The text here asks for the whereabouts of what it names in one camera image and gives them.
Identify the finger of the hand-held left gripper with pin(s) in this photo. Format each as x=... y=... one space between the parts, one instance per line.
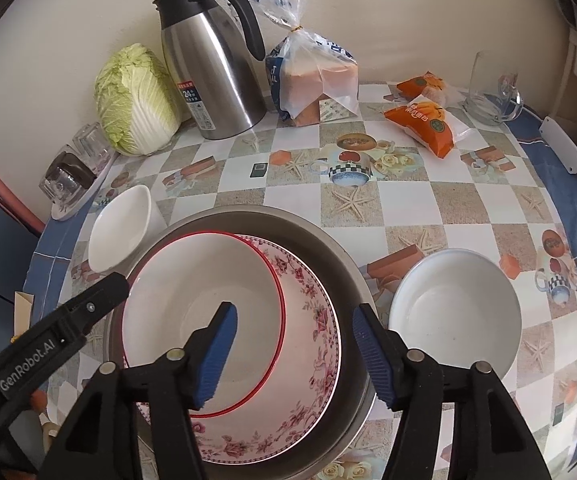
x=98 y=300

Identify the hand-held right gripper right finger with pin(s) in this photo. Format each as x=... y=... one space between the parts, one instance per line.
x=373 y=355

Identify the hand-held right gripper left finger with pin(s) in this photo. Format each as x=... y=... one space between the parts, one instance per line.
x=218 y=355

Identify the pink floral round plate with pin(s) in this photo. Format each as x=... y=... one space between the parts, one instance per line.
x=308 y=340

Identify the large plain white bowl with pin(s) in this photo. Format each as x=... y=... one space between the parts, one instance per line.
x=118 y=230

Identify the strawberry print bowl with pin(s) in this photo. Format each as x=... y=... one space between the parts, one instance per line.
x=178 y=290

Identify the small white bowl red mark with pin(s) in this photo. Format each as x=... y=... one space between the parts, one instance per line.
x=453 y=300

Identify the stainless steel basin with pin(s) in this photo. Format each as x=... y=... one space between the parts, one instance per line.
x=318 y=250

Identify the beige paper strip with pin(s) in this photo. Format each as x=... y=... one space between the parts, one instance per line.
x=23 y=310

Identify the white floral oval tray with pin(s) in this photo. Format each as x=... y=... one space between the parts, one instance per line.
x=86 y=197

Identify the clear drinking glass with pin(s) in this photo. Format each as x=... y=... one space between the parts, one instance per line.
x=53 y=190
x=91 y=145

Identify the glass teapot dark lid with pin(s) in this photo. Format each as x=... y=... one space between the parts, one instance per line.
x=73 y=170

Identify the napa cabbage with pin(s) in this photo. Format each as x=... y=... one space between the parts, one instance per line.
x=133 y=100

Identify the orange snack packet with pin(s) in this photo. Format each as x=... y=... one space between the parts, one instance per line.
x=428 y=127
x=421 y=85

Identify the stainless steel thermos jug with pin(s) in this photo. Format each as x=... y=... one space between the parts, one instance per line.
x=208 y=70

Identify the clear glass mug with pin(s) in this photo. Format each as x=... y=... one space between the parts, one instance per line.
x=488 y=105

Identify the bagged sliced bread loaf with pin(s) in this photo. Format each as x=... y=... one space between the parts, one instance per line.
x=318 y=85

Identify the white power strip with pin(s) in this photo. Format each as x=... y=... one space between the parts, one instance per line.
x=561 y=145

